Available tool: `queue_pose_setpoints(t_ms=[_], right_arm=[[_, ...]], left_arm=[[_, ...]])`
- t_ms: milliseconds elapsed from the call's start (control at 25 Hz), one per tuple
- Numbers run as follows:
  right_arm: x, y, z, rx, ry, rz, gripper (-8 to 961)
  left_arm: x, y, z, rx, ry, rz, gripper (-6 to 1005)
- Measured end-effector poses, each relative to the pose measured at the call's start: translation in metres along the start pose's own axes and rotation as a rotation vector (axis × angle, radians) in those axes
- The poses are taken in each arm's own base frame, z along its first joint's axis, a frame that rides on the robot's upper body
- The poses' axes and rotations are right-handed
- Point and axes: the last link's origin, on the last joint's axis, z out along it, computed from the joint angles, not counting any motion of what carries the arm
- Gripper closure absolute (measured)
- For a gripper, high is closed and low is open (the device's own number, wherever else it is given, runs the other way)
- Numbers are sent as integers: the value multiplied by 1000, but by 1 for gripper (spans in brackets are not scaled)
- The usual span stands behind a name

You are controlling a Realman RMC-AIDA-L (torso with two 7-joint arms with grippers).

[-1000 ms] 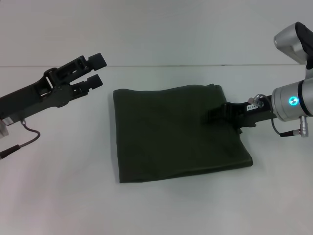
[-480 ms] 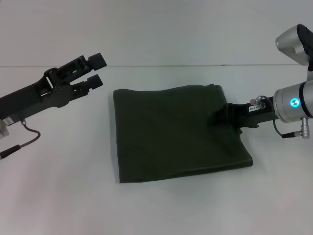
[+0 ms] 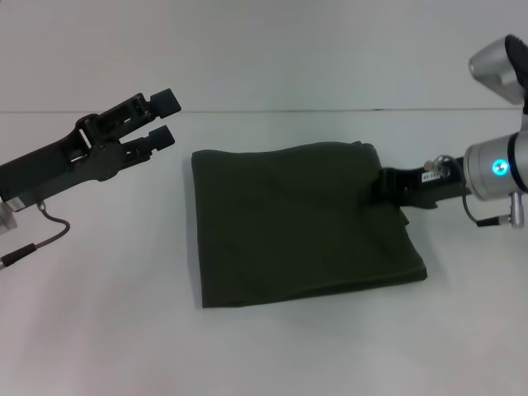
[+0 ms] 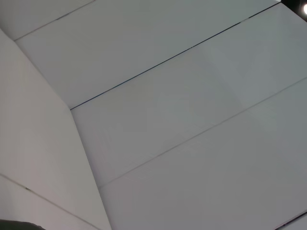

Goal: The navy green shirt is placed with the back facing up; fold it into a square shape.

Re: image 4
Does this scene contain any dark green t-shirt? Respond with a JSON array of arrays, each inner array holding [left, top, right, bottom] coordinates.
[[0, 221, 44, 230]]

